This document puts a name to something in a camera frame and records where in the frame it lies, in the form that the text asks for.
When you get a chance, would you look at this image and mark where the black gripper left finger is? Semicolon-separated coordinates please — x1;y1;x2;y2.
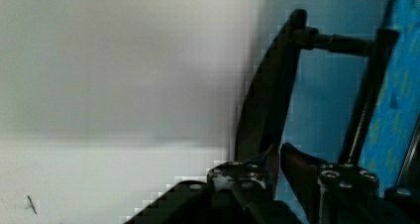
207;145;279;199

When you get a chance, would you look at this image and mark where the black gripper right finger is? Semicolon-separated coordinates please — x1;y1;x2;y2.
280;143;380;224

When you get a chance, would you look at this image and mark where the toaster oven with blue door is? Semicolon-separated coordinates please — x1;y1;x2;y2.
233;0;420;224

